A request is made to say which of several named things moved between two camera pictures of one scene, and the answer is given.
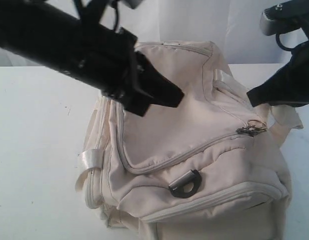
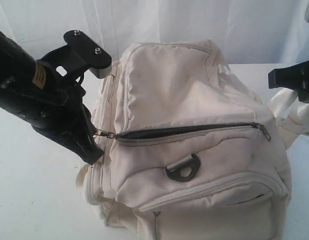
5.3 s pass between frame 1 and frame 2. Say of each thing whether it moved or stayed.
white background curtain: stayed
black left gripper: moved
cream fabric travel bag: stayed
